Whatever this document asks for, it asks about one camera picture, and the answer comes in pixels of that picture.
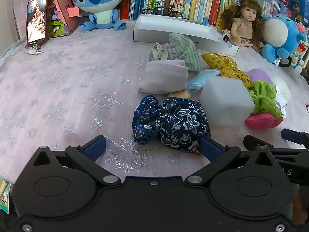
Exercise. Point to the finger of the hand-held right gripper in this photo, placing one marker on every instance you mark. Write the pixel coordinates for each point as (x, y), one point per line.
(294, 136)
(256, 141)

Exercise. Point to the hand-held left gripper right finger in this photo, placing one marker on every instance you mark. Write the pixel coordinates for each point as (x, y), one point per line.
(210, 148)

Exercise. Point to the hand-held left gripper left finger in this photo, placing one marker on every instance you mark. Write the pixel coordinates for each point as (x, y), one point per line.
(93, 148)

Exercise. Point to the pink green strawberry plush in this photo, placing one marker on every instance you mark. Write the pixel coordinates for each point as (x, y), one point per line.
(265, 101)

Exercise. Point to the peach soft roll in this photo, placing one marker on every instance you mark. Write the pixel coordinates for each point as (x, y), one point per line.
(179, 93)

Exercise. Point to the purple pompom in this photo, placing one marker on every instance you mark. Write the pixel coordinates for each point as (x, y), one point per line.
(259, 76)

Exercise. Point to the gold sequin soft toy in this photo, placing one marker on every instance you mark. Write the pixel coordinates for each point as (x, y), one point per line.
(231, 72)

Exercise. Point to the pink white sock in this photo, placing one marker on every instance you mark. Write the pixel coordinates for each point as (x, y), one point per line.
(164, 77)

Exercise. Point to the white cardboard box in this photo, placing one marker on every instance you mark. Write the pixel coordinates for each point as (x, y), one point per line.
(169, 26)

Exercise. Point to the light blue soft packet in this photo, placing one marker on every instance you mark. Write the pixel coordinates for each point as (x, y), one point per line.
(200, 81)

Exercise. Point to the person's right hand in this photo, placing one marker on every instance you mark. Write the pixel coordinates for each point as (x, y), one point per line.
(298, 207)

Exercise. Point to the white foam block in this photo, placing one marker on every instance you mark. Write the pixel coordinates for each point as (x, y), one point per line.
(224, 101)

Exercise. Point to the pink snowflake tablecloth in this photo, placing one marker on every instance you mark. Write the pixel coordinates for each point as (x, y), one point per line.
(72, 89)

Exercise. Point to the small cartoon figurine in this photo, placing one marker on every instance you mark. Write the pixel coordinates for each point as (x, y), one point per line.
(300, 58)

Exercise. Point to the picture book stack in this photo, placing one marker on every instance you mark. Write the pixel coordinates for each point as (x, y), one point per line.
(4, 195)

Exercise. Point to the green checkered cloth pouch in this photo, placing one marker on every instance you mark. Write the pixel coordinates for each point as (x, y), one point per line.
(185, 48)

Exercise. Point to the round blue plush toy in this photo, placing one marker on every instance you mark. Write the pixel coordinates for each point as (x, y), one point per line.
(280, 33)

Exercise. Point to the black binder clip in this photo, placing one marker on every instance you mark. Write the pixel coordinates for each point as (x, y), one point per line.
(226, 38)

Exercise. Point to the floral cloth pouch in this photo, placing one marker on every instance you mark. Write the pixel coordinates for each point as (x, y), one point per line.
(159, 52)

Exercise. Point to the long-haired baby doll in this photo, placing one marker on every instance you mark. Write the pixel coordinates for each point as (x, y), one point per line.
(246, 26)

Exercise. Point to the blue toy box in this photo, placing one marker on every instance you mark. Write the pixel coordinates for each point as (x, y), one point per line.
(298, 4)

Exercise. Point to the black smartphone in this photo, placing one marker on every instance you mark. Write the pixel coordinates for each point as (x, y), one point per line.
(36, 21)

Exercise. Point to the wooden toy house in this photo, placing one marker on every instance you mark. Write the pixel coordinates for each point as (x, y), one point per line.
(65, 9)

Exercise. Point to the red storage box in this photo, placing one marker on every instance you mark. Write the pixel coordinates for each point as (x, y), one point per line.
(125, 7)

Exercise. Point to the black model bicycle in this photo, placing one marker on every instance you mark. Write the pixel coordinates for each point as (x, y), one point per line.
(160, 11)

